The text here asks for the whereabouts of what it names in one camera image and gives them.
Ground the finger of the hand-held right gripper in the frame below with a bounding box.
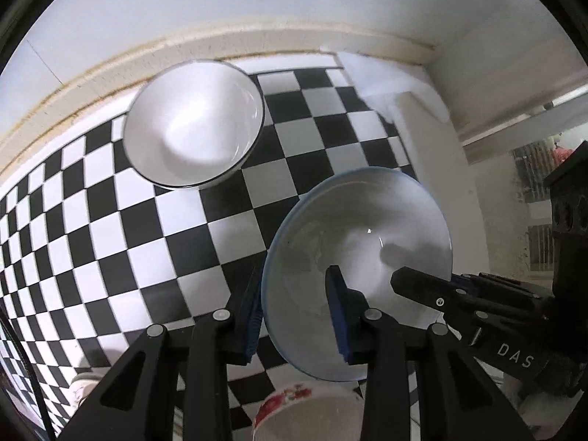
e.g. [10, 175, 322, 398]
[452, 272, 552, 317]
[390, 266, 549, 346]

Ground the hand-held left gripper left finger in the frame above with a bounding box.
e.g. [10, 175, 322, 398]
[60, 266, 265, 441]

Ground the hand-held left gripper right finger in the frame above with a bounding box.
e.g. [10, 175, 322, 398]
[325, 265, 536, 441]

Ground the white bowl with blue rim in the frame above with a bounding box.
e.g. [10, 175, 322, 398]
[261, 166, 453, 382]

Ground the white floral bowl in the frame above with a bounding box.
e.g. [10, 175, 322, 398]
[250, 382, 368, 441]

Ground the black and white checkered tablecloth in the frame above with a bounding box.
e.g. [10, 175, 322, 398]
[0, 67, 423, 441]

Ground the glass sliding door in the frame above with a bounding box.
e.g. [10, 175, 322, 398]
[459, 92, 588, 276]

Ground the white bowl with black rim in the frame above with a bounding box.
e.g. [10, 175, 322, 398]
[122, 60, 266, 189]

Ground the white cloth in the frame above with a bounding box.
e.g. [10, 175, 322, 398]
[337, 50, 453, 125]

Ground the black cable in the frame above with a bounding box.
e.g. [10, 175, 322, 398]
[0, 305, 53, 437]

